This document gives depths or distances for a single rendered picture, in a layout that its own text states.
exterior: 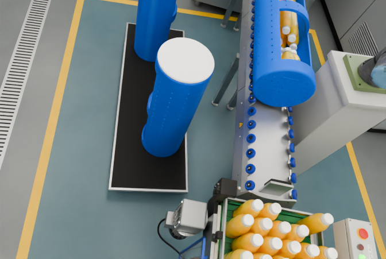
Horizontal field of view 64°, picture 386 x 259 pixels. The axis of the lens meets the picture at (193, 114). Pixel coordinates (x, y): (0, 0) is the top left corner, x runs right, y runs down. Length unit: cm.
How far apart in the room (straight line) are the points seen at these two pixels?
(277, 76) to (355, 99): 40
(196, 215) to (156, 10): 141
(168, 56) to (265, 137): 60
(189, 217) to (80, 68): 176
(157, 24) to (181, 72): 92
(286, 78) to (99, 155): 145
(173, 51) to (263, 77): 44
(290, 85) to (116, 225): 140
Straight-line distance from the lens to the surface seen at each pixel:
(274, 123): 159
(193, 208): 136
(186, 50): 153
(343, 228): 138
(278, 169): 148
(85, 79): 266
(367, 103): 165
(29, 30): 304
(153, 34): 237
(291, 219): 147
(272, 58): 145
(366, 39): 346
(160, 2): 217
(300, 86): 148
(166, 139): 191
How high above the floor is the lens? 214
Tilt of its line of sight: 57 degrees down
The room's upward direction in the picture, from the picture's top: 24 degrees clockwise
